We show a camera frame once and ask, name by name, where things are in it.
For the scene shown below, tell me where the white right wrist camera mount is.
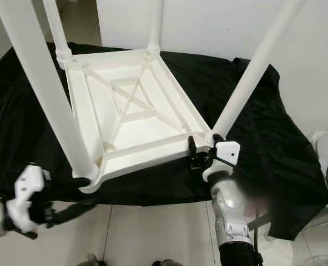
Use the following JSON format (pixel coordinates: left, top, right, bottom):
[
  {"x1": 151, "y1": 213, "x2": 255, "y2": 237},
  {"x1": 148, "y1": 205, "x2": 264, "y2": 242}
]
[{"x1": 203, "y1": 141, "x2": 241, "y2": 183}]

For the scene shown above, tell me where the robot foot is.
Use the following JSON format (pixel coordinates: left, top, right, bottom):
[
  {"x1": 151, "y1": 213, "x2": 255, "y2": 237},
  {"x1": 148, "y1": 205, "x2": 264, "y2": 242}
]
[
  {"x1": 83, "y1": 253, "x2": 104, "y2": 266},
  {"x1": 152, "y1": 259, "x2": 181, "y2": 266}
]

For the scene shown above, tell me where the black cloth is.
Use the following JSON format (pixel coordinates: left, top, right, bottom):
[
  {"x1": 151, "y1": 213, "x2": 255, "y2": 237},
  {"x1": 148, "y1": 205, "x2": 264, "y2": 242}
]
[{"x1": 0, "y1": 41, "x2": 328, "y2": 239}]

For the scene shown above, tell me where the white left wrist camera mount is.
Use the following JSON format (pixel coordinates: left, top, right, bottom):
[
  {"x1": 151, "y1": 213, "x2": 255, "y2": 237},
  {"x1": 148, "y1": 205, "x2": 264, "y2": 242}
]
[{"x1": 6, "y1": 163, "x2": 51, "y2": 234}]

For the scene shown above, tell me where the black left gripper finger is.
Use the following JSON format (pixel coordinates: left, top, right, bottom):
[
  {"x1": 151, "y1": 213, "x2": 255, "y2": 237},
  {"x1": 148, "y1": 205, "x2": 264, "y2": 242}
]
[
  {"x1": 44, "y1": 177, "x2": 92, "y2": 192},
  {"x1": 52, "y1": 199, "x2": 98, "y2": 220}
]

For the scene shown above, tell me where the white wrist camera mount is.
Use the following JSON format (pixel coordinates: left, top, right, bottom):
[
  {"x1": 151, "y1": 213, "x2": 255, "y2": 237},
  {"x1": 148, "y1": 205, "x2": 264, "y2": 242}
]
[
  {"x1": 203, "y1": 141, "x2": 241, "y2": 183},
  {"x1": 6, "y1": 163, "x2": 51, "y2": 234}
]

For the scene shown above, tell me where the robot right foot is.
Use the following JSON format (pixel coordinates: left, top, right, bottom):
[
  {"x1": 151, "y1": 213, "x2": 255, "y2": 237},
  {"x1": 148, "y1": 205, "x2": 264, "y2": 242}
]
[{"x1": 152, "y1": 259, "x2": 181, "y2": 266}]

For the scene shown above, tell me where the white plastic table top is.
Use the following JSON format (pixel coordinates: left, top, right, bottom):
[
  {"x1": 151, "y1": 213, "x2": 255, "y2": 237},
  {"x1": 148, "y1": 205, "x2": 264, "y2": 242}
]
[{"x1": 61, "y1": 47, "x2": 215, "y2": 194}]

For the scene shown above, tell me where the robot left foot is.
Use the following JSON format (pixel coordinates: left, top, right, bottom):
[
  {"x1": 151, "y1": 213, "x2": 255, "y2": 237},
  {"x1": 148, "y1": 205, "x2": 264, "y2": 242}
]
[{"x1": 83, "y1": 253, "x2": 104, "y2": 266}]

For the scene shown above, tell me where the pink object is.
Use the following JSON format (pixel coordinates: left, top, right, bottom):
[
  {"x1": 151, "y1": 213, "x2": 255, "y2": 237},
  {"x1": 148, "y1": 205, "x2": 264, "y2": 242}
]
[{"x1": 244, "y1": 191, "x2": 270, "y2": 209}]

